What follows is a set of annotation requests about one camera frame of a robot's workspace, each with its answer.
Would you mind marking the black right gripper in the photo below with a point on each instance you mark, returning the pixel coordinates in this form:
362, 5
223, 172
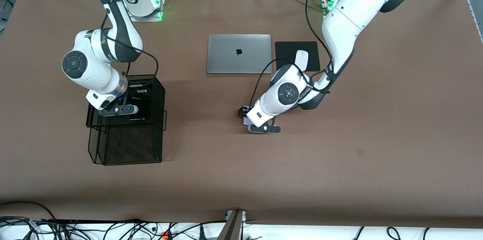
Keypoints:
133, 90

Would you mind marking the lavender flip phone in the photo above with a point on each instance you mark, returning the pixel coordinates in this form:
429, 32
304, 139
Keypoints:
247, 121

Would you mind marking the long black smartphone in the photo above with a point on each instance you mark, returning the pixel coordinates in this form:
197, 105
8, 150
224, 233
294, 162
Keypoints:
147, 110

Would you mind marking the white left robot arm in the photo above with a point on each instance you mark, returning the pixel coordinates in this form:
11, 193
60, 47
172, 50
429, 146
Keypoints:
351, 17

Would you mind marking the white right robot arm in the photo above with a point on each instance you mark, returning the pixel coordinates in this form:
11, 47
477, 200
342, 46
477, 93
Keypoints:
94, 70

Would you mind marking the black mesh two-tier tray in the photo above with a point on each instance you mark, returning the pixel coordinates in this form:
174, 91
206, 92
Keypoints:
151, 145

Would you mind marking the silver closed laptop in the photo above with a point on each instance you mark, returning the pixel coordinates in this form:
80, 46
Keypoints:
226, 59

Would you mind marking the black mouse pad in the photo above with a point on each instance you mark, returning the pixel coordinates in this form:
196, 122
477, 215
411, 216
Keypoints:
286, 53

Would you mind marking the white computer mouse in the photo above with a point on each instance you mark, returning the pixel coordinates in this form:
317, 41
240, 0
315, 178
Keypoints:
302, 57

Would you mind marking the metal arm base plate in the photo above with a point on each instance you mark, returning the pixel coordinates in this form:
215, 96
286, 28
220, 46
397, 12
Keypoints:
329, 4
151, 18

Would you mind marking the aluminium support post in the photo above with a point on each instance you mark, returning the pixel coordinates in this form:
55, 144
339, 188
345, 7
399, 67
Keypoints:
232, 228

